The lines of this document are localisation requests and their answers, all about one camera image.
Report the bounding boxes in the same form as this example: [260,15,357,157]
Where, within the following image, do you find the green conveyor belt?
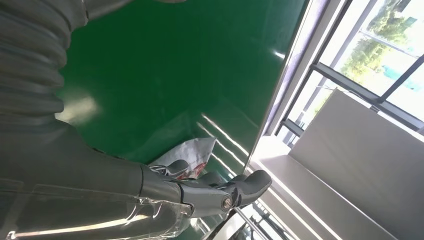
[54,0,319,240]

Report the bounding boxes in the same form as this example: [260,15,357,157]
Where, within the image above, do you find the white flat panel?
[288,88,424,240]

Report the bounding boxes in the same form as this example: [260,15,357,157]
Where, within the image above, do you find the window with dark frame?
[274,0,424,147]

